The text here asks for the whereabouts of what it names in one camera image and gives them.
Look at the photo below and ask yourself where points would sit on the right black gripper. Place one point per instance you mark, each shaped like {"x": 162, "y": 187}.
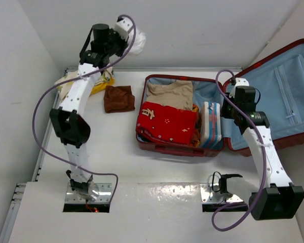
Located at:
{"x": 225, "y": 114}

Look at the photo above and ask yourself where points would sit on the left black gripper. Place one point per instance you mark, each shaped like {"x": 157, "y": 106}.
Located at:
{"x": 114, "y": 34}

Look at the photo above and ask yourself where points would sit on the white drawstring bag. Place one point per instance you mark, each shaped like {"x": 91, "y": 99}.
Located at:
{"x": 139, "y": 42}

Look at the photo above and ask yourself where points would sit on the white blue toiletry case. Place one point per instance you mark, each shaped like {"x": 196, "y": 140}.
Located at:
{"x": 210, "y": 126}

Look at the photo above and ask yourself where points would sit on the orange camouflage garment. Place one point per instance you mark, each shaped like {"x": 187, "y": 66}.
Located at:
{"x": 196, "y": 134}

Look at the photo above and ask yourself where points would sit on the beige shirt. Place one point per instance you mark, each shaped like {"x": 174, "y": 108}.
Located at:
{"x": 178, "y": 94}

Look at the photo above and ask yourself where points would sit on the red suitcase blue lining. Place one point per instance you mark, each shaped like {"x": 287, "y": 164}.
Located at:
{"x": 193, "y": 116}

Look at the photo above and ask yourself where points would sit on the red patterned towel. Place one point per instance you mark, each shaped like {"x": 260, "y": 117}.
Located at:
{"x": 167, "y": 124}

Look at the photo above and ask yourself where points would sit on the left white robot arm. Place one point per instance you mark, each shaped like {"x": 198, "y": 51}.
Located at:
{"x": 69, "y": 125}

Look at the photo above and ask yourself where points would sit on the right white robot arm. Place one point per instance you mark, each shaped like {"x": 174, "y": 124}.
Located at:
{"x": 277, "y": 197}

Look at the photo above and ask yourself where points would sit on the yellow white patterned cloth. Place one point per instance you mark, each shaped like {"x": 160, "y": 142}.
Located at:
{"x": 106, "y": 79}

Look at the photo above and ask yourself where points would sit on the brown folded cloth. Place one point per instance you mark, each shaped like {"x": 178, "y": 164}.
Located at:
{"x": 118, "y": 99}

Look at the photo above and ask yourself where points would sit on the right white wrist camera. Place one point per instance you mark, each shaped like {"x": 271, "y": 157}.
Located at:
{"x": 238, "y": 81}

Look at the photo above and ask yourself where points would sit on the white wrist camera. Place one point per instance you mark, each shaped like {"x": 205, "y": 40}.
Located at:
{"x": 238, "y": 81}
{"x": 124, "y": 28}

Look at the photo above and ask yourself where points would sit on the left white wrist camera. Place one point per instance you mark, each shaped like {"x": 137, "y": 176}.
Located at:
{"x": 124, "y": 28}

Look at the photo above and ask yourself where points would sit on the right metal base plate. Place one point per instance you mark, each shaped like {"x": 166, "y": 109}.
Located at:
{"x": 210, "y": 196}

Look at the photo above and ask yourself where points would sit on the metal base plate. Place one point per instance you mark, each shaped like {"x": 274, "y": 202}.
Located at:
{"x": 101, "y": 193}
{"x": 210, "y": 196}

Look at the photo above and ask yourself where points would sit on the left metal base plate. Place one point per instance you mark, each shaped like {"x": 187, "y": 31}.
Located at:
{"x": 101, "y": 193}

